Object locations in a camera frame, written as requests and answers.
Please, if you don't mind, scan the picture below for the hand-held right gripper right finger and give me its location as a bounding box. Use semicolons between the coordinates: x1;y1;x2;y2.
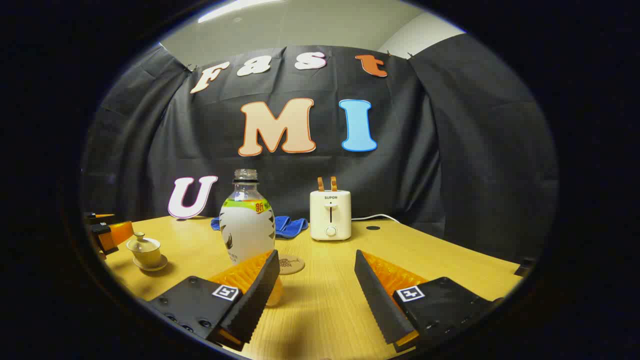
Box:
354;249;506;353

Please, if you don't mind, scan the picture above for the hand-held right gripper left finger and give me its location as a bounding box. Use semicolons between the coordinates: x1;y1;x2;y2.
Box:
145;249;281;352

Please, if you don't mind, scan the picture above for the round brown coaster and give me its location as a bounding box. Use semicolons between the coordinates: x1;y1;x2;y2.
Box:
278;254;306;276

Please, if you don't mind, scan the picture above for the clear water bottle white label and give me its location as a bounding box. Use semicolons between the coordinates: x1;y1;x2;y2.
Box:
219;169;284;307

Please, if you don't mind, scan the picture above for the white teacup saucer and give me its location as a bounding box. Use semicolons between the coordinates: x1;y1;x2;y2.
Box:
132;254;169;272

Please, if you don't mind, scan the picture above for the blue towel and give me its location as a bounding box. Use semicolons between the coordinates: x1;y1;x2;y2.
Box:
210;216;309;239

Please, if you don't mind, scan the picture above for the cream toaster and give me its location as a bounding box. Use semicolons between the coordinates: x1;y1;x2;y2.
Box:
309;190;352;242

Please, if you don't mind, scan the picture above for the black backdrop cloth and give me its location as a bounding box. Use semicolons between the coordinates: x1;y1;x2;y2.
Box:
80;32;558;261

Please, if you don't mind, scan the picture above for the white power cable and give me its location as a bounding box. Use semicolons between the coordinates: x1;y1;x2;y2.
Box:
351;214;401;224

